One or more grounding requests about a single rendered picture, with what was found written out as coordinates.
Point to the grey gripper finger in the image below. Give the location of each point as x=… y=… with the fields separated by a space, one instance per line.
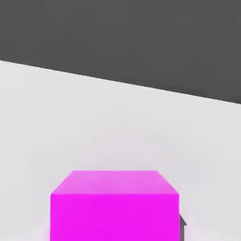
x=182 y=230

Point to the small magenta cube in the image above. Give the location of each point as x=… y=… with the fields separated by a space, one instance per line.
x=114 y=212

